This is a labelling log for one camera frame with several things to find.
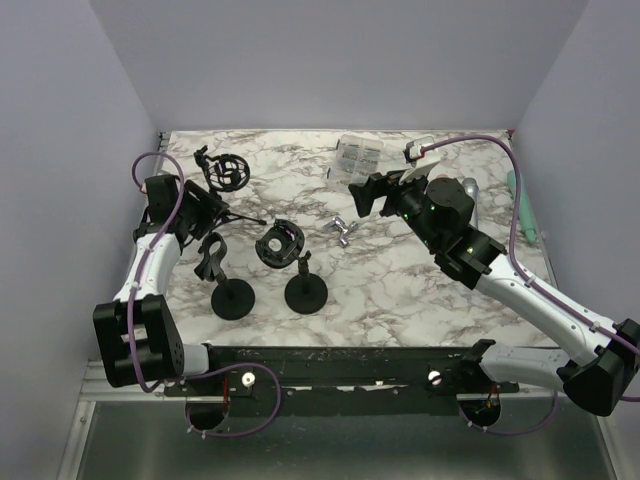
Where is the mint green microphone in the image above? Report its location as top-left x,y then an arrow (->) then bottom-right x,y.
506,170 -> 537,245

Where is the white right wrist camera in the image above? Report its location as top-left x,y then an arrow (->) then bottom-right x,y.
399,135 -> 442,184

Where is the grey mesh microphone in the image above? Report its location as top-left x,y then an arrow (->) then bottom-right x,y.
462,177 -> 479,228

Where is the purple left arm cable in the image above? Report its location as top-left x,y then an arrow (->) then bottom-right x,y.
127,152 -> 186,395

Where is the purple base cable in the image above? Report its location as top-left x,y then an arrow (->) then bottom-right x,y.
462,392 -> 560,437
187,362 -> 284,440

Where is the black tripod microphone stand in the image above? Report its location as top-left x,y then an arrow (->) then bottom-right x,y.
193,145 -> 267,231

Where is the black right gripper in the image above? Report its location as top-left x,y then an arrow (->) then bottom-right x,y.
349,163 -> 440,250

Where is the clear plastic screw box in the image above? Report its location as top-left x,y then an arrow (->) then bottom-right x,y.
326,134 -> 384,189

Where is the black clip round base stand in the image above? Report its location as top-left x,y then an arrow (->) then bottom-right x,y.
194,232 -> 255,321

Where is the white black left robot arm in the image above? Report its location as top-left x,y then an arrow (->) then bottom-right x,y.
93,175 -> 228,395

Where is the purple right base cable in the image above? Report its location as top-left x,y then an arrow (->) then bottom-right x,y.
462,392 -> 560,437

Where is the black shock mount round stand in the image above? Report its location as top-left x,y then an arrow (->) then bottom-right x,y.
254,218 -> 330,315

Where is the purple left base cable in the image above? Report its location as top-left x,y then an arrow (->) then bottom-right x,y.
187,362 -> 284,440

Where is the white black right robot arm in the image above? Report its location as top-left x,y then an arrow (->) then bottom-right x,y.
348,171 -> 639,417

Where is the silver metal bracket part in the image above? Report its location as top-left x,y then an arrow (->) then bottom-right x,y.
322,216 -> 359,248

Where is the black front mounting rail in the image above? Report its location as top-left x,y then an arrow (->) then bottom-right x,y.
209,347 -> 521,419

